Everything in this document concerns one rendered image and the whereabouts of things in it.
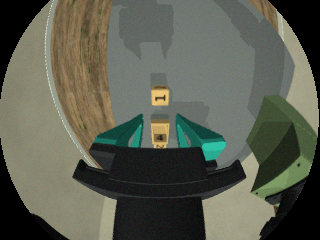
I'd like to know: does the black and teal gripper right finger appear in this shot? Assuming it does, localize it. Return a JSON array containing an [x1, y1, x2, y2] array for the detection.
[[175, 114, 226, 161]]

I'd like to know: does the tan wooden tray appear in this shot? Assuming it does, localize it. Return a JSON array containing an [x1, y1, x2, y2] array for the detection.
[[151, 119, 169, 144]]

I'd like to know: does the tan wooden number cube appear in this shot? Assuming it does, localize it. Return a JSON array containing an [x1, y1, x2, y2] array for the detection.
[[154, 134, 167, 148], [151, 85, 169, 106]]

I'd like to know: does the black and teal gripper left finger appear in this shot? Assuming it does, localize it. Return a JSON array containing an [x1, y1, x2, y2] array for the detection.
[[93, 114, 144, 147]]

